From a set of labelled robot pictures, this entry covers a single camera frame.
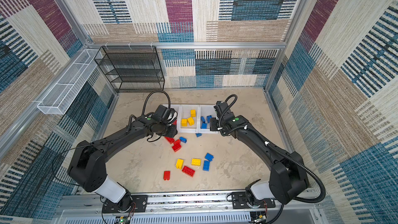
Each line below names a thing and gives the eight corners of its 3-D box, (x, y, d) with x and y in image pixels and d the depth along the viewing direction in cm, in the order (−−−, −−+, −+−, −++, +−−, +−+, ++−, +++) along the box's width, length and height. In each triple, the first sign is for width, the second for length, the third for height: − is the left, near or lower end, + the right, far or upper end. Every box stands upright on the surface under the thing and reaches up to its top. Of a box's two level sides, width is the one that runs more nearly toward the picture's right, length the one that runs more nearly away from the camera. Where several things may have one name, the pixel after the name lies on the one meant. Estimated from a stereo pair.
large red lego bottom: (182, 171, 85) (181, 170, 83) (184, 166, 86) (184, 165, 85) (192, 177, 83) (192, 176, 81) (195, 172, 84) (195, 170, 83)
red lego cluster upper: (172, 151, 92) (171, 149, 90) (173, 141, 96) (173, 139, 94) (180, 151, 92) (180, 149, 90) (181, 141, 96) (181, 139, 94)
